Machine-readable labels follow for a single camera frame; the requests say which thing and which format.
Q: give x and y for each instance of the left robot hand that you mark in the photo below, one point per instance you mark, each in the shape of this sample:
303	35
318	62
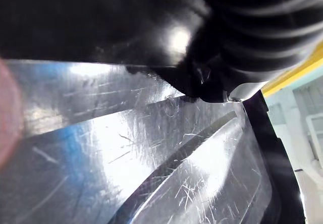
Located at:
252	32

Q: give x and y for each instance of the black glossy plastic housing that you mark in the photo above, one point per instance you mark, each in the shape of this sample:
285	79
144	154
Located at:
156	145

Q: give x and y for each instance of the yellow shelf beam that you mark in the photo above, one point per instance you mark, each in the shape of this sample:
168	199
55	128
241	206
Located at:
300	75

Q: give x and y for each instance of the pink rounded object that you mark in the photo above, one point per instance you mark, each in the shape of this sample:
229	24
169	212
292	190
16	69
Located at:
10	113

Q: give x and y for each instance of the white frame structure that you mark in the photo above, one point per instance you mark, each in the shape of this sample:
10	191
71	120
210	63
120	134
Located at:
314	130

